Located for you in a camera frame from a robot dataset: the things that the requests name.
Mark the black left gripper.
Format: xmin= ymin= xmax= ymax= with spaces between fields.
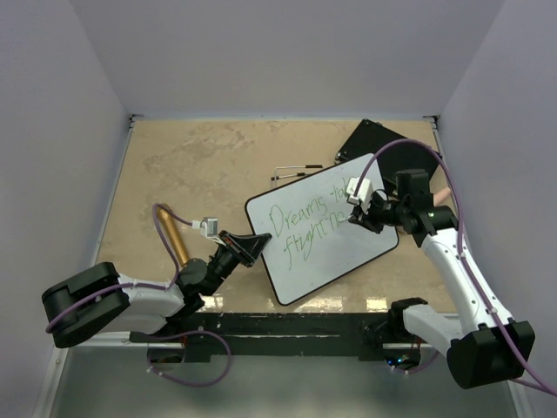
xmin=205 ymin=230 xmax=272 ymax=296

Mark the white whiteboard black frame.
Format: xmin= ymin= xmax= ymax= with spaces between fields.
xmin=245 ymin=154 xmax=399 ymax=306

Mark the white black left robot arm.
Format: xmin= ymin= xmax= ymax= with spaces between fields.
xmin=42 ymin=231 xmax=272 ymax=348

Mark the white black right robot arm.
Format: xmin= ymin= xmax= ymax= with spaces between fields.
xmin=346 ymin=170 xmax=535 ymax=389

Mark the pink beige cylinder toy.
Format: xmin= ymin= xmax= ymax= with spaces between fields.
xmin=395 ymin=186 xmax=451 ymax=234

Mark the black ribbed board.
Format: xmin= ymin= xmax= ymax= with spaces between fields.
xmin=335 ymin=119 xmax=439 ymax=195

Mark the gold toy microphone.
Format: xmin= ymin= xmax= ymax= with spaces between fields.
xmin=156 ymin=204 xmax=190 ymax=267

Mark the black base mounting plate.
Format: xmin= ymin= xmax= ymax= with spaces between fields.
xmin=130 ymin=313 xmax=430 ymax=368

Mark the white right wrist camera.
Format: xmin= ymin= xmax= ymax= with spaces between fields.
xmin=345 ymin=177 xmax=373 ymax=210

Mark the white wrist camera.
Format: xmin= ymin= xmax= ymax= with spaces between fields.
xmin=191 ymin=217 xmax=220 ymax=242
xmin=345 ymin=177 xmax=373 ymax=210

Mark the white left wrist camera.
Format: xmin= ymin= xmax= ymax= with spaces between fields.
xmin=191 ymin=217 xmax=220 ymax=242

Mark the black wire whiteboard stand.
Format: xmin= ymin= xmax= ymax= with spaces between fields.
xmin=270 ymin=164 xmax=324 ymax=189

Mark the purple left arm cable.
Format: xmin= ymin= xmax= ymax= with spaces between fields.
xmin=44 ymin=203 xmax=233 ymax=388

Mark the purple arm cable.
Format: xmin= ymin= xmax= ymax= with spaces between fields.
xmin=44 ymin=203 xmax=233 ymax=388
xmin=354 ymin=138 xmax=557 ymax=395

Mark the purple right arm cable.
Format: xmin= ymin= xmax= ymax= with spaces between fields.
xmin=354 ymin=138 xmax=557 ymax=395

